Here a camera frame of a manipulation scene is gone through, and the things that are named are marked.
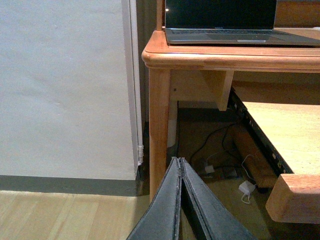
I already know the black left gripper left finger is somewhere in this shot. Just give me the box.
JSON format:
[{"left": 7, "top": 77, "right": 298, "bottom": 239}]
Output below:
[{"left": 127, "top": 157, "right": 182, "bottom": 240}]

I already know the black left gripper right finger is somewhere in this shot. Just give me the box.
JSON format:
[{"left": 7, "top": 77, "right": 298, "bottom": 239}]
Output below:
[{"left": 180, "top": 158, "right": 256, "bottom": 240}]

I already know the white power adapter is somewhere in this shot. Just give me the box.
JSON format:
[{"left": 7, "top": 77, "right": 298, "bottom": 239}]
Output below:
[{"left": 238, "top": 180, "right": 256, "bottom": 196}]

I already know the wooden keyboard tray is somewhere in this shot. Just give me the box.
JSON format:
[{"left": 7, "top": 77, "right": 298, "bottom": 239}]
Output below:
[{"left": 244, "top": 101, "right": 320, "bottom": 224}]

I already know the wooden desk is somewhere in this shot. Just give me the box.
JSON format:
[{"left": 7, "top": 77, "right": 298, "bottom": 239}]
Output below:
[{"left": 142, "top": 0, "right": 320, "bottom": 197}]

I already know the grey open laptop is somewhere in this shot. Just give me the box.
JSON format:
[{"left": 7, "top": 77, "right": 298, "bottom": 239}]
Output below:
[{"left": 165, "top": 0, "right": 320, "bottom": 46}]

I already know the black drawer slide rail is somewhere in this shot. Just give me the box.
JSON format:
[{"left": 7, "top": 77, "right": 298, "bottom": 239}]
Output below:
[{"left": 228, "top": 87, "right": 294, "bottom": 177}]

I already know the black floor cable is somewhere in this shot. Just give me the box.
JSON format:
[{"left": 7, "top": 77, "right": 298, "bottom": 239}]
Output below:
[{"left": 189, "top": 123, "right": 241, "bottom": 176}]

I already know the white wall conduit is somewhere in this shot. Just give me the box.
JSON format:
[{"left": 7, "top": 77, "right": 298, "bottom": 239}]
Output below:
[{"left": 128, "top": 0, "right": 144, "bottom": 167}]

